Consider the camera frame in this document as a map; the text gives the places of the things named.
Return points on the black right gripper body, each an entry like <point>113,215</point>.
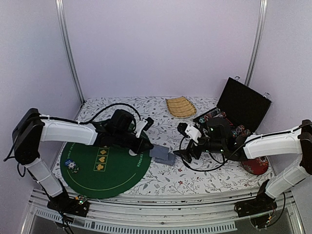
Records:
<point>191,148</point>

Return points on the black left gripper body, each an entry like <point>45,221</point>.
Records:
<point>134,147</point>

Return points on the white dealer button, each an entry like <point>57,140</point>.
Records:
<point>132,153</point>

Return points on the blue patterned card deck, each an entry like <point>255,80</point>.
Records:
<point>170,161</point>

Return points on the poker chip stack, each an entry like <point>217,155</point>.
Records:
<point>72,166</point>

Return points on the blue small blind button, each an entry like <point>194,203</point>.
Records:
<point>68,162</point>

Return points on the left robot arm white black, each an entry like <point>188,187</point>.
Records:
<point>35,128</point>

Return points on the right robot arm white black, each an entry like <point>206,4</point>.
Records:
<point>216,136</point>

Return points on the woven bamboo tray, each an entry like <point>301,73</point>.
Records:
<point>180,107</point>

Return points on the round green poker mat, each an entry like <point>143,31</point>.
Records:
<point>104,172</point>

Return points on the red floral round cushion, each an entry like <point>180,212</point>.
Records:
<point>256,166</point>

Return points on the black poker chip case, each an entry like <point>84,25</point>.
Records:
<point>243,105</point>

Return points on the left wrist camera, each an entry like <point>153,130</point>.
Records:
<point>143,125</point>

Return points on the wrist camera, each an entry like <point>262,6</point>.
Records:
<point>188,130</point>
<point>143,125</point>

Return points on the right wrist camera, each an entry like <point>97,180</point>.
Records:
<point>188,130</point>

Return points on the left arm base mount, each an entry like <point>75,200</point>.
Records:
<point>66,205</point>

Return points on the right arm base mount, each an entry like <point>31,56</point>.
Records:
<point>261,203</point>

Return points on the left aluminium frame post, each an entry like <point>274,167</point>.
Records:
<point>68,50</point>

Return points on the aluminium frame post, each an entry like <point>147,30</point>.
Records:
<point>257,41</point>
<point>68,50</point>

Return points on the right aluminium frame post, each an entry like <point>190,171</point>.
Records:
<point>257,41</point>

